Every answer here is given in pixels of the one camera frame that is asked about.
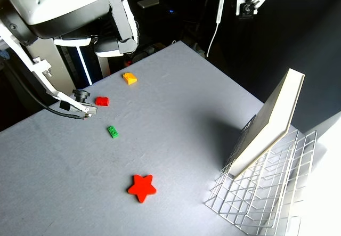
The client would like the beige paperback book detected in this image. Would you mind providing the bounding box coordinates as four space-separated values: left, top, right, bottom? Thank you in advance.
228 68 305 180

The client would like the grey power bank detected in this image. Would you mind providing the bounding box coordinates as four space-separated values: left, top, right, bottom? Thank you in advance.
137 0 160 9

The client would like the orange toy brick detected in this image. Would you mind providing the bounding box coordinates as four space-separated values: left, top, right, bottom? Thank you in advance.
122 72 138 85

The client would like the red toy brick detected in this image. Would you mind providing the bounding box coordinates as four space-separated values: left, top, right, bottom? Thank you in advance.
94 96 110 107

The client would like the green toy brick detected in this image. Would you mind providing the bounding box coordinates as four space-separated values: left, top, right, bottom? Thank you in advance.
107 125 120 139

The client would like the grey table cloth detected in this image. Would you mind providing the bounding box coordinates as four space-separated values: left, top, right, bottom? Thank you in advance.
0 40 328 236

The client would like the red star block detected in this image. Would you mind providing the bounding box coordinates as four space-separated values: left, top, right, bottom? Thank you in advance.
127 174 157 204

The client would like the black camera cable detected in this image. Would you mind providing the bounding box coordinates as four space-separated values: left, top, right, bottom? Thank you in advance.
0 60 90 120

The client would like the thick white cable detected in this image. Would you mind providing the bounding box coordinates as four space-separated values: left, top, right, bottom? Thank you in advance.
206 0 226 58

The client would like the silver wire file rack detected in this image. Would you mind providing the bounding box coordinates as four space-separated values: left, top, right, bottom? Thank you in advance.
204 115 318 231

